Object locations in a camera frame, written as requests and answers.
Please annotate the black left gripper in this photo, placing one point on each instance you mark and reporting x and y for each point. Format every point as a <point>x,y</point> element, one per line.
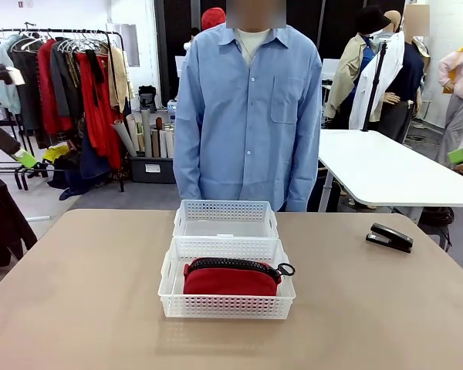
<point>0,135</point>

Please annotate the black stapler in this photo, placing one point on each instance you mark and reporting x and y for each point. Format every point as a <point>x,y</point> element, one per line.
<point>389,236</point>

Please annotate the red pouch black zipper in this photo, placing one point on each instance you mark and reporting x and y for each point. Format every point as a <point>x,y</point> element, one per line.
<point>224,281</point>

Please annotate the person's right forearm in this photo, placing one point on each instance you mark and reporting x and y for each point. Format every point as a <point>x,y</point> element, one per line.
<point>187,165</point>

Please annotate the person's left forearm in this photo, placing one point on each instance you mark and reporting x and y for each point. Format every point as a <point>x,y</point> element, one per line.
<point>306,169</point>

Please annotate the yellow garment on floor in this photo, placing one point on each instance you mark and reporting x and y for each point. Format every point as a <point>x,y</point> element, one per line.
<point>56,154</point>

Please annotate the dark brown jacket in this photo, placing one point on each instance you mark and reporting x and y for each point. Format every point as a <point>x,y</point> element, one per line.
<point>4,216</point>

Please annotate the dark blue denim garment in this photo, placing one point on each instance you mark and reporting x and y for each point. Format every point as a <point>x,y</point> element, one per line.
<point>90,165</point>

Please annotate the white background table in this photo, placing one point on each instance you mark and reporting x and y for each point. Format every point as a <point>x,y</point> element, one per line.
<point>393,169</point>

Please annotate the black bag under table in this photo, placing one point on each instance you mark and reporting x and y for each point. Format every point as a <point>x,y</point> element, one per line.
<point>436,220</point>

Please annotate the dark grey hanging coat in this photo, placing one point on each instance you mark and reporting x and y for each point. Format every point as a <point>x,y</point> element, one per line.
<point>25,88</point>

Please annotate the red hanging jacket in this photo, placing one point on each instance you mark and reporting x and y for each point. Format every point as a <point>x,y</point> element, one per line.
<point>48,92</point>

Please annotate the light blue hanging garment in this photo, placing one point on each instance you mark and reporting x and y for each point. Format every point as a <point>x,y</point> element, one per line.
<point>5,88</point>

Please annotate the long red hanging dress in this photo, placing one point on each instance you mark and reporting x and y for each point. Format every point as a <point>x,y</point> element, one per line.
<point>98,123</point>

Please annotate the grey hanging jacket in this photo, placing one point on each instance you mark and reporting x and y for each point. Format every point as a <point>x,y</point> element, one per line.
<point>61,77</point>

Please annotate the mannequin in navy top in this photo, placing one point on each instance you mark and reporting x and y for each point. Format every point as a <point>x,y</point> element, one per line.
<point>409,73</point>

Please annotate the grey paper roll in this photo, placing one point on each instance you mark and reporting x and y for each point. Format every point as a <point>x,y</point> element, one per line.
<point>125,138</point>

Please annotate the black tripod pole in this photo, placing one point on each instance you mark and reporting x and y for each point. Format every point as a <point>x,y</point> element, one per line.
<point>374,85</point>

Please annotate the white shirt on mannequin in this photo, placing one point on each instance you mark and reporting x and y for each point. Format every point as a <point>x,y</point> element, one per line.
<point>389,61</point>

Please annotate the beige hanging jacket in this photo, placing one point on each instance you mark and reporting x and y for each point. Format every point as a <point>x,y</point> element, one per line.
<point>117,77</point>

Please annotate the grey cardboard tube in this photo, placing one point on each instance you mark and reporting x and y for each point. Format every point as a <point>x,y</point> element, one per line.
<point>146,131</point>

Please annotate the dark grey storage bin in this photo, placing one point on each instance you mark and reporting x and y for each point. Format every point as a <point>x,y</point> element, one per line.
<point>152,169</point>

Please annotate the black clothes rack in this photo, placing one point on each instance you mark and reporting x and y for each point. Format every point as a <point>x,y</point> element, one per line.
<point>61,31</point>

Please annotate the mannequin in beige trench coat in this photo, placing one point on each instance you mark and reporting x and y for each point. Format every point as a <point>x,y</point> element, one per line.
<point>347,77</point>

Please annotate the beige paper roll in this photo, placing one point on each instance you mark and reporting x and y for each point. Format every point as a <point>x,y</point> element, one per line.
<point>163,142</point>

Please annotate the black hat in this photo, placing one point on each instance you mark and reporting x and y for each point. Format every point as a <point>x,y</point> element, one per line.
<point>370,21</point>

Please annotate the white perforated plastic basket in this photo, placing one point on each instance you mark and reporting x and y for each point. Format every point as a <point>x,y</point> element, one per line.
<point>185,308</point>
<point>224,210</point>

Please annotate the person in blue shirt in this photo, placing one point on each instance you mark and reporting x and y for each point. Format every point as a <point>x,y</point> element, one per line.
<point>247,135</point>

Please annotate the background person red cap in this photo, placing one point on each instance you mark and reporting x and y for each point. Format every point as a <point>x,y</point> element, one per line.
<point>212,19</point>

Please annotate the white framed wall panel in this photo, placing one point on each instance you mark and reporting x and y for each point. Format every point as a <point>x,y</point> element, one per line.
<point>125,44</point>

